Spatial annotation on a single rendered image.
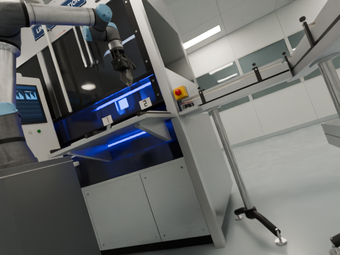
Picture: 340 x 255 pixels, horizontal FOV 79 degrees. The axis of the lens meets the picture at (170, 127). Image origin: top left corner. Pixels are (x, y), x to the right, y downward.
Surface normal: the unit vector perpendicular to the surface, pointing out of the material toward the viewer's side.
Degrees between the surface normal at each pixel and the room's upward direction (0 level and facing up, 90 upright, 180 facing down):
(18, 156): 73
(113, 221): 90
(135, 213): 90
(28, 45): 90
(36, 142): 90
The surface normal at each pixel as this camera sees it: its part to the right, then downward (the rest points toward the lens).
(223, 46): -0.36, 0.06
